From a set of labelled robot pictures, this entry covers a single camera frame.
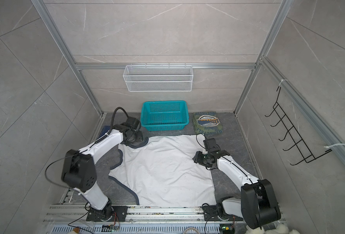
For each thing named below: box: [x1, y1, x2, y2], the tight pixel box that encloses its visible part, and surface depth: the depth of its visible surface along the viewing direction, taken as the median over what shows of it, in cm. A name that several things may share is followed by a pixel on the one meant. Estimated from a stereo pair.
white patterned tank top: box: [108, 134, 217, 207], surface depth 88 cm
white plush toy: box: [245, 223, 301, 234], surface depth 64 cm
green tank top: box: [192, 111, 224, 136], surface depth 109 cm
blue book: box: [95, 126, 111, 140], surface depth 109 cm
